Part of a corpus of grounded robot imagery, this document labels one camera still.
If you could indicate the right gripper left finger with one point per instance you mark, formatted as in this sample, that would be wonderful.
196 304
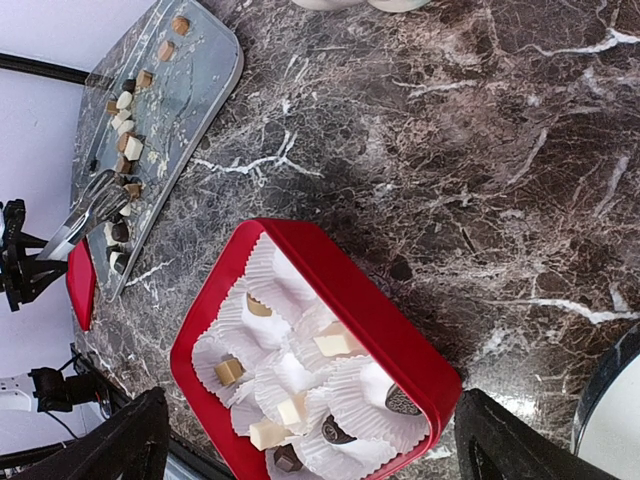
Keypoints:
132 444

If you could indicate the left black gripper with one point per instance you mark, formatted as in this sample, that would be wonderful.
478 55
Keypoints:
23 276

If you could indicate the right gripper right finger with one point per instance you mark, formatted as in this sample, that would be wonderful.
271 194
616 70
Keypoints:
492 443

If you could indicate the red tin lid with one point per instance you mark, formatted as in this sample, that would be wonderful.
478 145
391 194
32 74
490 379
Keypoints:
81 283

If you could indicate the dark heart chocolate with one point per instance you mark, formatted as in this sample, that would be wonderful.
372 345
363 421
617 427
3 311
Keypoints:
397 401

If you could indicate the caramel cube chocolate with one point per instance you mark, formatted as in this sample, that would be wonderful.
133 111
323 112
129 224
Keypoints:
229 371

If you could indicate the dark square chocolate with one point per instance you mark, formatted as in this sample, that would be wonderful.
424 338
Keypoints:
286 459

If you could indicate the dark chocolate piece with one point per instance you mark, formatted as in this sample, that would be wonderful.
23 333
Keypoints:
333 433

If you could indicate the red tin box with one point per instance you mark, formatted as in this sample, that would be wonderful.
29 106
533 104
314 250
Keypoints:
412 362

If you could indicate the caramel round chocolate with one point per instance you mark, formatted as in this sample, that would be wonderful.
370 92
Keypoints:
256 308

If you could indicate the white square chocolate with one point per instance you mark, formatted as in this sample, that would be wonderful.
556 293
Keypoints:
335 344

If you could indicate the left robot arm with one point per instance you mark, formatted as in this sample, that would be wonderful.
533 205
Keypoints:
14 395

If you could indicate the caramel square chocolate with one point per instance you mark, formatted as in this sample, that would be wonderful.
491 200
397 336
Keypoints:
166 50

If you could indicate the caramel chocolate piece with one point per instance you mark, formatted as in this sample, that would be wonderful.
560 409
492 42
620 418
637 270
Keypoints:
180 25

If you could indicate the white black bowl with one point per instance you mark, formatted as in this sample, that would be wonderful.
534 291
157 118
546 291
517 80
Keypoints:
605 429

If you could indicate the white paper cup liners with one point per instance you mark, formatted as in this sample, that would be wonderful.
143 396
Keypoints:
289 387

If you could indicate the glass floral serving tray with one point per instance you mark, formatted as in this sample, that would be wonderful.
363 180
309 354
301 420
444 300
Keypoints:
170 116

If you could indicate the cream ceramic mug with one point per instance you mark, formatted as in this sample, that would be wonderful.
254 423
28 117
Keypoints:
389 6

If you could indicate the left black frame post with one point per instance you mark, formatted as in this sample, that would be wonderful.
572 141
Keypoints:
42 69

